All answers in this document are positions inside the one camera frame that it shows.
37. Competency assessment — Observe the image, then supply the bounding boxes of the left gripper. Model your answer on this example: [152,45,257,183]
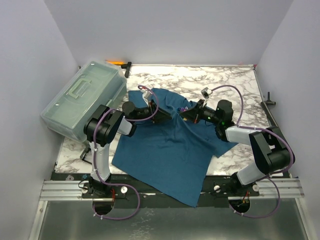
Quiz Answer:
[132,99,172,124]

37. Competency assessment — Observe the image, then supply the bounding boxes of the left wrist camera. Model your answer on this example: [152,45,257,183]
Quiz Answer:
[141,88,153,104]

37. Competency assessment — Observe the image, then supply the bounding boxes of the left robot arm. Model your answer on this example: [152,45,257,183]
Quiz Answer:
[83,100,172,198]

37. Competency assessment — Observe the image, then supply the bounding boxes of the aluminium rail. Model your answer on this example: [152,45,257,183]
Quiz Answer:
[39,179,305,202]

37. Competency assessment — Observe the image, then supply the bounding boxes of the black clamp bar right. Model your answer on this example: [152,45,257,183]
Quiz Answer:
[260,91,276,111]

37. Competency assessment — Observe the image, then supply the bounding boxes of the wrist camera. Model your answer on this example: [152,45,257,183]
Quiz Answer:
[201,87,213,103]
[141,88,153,104]

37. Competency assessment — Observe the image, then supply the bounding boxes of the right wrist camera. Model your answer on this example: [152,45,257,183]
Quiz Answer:
[201,87,213,103]

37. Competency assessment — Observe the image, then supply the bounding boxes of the colourful plush flower brooch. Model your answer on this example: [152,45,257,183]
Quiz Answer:
[177,106,188,121]

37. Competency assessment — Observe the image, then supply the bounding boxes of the purple cable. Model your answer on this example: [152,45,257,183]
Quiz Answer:
[209,84,295,219]
[90,84,161,221]

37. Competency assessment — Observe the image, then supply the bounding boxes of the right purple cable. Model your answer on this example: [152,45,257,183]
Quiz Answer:
[209,84,295,219]

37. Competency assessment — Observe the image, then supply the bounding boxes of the clear plastic storage box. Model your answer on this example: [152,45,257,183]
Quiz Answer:
[40,60,127,143]

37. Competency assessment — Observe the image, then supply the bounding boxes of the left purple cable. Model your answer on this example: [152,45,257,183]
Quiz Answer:
[90,84,161,221]

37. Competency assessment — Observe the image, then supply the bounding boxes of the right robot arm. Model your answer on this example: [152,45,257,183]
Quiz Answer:
[179,99,295,196]

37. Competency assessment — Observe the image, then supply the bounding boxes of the blue t-shirt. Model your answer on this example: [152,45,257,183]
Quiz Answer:
[112,88,236,207]

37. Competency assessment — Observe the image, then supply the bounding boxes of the orange tool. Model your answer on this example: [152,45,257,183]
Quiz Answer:
[106,60,125,65]

